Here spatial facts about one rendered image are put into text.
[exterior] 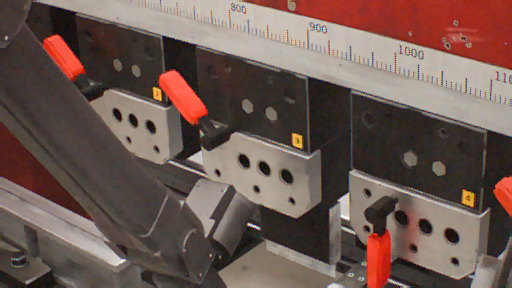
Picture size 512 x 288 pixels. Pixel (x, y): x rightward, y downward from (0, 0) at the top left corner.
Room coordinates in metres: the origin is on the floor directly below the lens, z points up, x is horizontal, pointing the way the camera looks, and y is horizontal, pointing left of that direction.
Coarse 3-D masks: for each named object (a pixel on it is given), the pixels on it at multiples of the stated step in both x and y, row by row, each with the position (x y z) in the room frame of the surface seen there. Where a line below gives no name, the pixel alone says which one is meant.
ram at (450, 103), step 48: (48, 0) 1.18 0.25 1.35; (96, 0) 1.12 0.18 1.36; (240, 0) 0.97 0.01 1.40; (288, 0) 0.93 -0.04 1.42; (336, 0) 0.89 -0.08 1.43; (384, 0) 0.86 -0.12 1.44; (432, 0) 0.82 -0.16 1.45; (480, 0) 0.79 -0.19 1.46; (240, 48) 0.97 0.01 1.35; (288, 48) 0.93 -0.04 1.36; (432, 48) 0.82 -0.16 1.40; (480, 48) 0.79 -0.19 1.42; (384, 96) 0.86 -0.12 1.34; (432, 96) 0.82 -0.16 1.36
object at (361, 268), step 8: (360, 240) 1.14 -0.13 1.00; (392, 256) 1.09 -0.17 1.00; (360, 264) 1.08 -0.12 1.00; (392, 264) 1.08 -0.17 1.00; (408, 264) 1.09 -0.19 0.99; (416, 264) 1.08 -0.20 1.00; (352, 272) 1.06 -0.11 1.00; (360, 272) 1.06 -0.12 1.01; (424, 272) 1.07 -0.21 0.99; (336, 280) 1.05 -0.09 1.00; (344, 280) 1.04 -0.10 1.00; (352, 280) 1.04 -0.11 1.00; (360, 280) 1.04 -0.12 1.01
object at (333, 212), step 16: (336, 208) 0.95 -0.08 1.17; (272, 224) 0.99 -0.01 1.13; (288, 224) 0.98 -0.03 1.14; (304, 224) 0.96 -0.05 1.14; (320, 224) 0.95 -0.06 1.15; (336, 224) 0.95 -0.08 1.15; (272, 240) 0.99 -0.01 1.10; (288, 240) 0.98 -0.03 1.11; (304, 240) 0.96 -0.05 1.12; (320, 240) 0.95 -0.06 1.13; (336, 240) 0.95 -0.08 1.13; (288, 256) 0.99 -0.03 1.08; (304, 256) 0.97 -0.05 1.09; (320, 256) 0.95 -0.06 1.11; (336, 256) 0.95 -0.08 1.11
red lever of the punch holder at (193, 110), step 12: (168, 72) 1.01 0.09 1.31; (168, 84) 0.99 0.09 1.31; (180, 84) 0.99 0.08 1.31; (168, 96) 0.99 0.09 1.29; (180, 96) 0.98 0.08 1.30; (192, 96) 0.98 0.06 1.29; (180, 108) 0.98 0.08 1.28; (192, 108) 0.97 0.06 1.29; (204, 108) 0.98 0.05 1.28; (192, 120) 0.97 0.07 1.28; (204, 120) 0.97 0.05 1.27; (204, 132) 0.96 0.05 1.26; (216, 132) 0.96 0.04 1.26; (228, 132) 0.96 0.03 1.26; (204, 144) 0.95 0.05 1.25; (216, 144) 0.95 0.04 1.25
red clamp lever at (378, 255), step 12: (372, 204) 0.82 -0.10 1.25; (384, 204) 0.82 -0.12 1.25; (372, 216) 0.81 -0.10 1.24; (384, 216) 0.81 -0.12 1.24; (372, 228) 0.82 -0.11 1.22; (384, 228) 0.82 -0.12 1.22; (372, 240) 0.81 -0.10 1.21; (384, 240) 0.82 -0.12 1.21; (372, 252) 0.81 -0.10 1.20; (384, 252) 0.81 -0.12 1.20; (372, 264) 0.81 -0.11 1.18; (384, 264) 0.81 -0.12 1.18; (372, 276) 0.81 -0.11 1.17; (384, 276) 0.82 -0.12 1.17
